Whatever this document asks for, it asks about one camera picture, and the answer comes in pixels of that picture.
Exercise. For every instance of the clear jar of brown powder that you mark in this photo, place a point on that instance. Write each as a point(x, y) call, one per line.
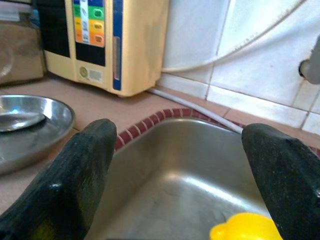
point(20, 55)

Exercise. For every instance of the thin white wall tube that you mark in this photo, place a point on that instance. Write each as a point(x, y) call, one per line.
point(225, 56)

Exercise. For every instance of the hanging metal utensil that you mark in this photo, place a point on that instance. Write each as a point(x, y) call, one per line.
point(312, 67)

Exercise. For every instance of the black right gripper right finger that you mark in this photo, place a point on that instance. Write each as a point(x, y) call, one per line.
point(290, 185)

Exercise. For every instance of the empty steel sink basin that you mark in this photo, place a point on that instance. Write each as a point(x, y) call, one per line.
point(180, 180)

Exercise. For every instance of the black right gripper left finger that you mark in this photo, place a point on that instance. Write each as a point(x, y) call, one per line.
point(62, 190)

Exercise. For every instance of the steel spoon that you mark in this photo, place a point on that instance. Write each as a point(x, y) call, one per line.
point(20, 122)

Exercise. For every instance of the steel bowl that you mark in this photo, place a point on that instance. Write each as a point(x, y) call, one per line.
point(37, 145)

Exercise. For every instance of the cream water ionizer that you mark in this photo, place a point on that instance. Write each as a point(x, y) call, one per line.
point(140, 45)

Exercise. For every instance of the yellow plastic cup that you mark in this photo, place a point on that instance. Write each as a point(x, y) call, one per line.
point(245, 227)

